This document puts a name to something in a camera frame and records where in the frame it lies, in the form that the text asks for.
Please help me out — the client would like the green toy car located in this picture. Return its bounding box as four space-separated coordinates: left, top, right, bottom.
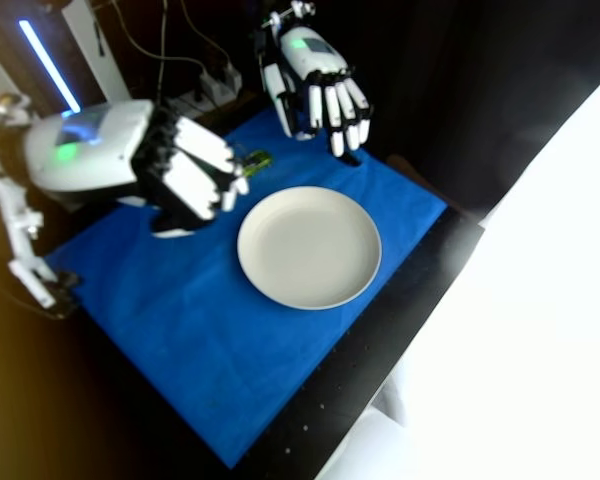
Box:
239 148 275 177

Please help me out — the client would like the white round plate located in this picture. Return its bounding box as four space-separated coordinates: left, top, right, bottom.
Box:
236 185 384 311

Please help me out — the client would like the white power strip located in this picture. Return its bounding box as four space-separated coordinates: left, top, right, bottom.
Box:
198 63 244 106

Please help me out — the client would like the white power adapter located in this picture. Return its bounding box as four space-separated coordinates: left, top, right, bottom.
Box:
165 91 209 120

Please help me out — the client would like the white upright panel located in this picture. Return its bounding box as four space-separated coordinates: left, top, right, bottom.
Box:
62 0 134 104

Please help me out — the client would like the blue white light strip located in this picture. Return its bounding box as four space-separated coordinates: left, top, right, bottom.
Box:
18 19 82 114

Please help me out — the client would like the blue table cloth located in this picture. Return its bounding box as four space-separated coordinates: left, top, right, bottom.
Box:
43 104 450 470

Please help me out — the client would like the white cloth sheet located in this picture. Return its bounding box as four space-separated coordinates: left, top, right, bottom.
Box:
314 64 600 480

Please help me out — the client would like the beige cable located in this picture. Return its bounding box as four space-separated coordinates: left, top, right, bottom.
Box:
155 0 170 109
113 0 211 74

